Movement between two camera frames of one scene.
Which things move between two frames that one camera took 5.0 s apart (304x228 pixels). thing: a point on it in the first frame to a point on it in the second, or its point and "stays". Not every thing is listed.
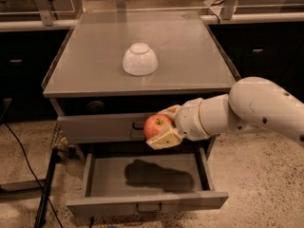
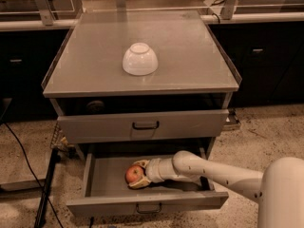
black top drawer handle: x=138 y=128 stays
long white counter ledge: x=69 y=23 stays
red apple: x=155 y=123 to x=134 y=173
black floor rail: x=41 y=218 stays
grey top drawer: x=102 y=127 stays
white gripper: x=189 y=120 to x=153 y=170
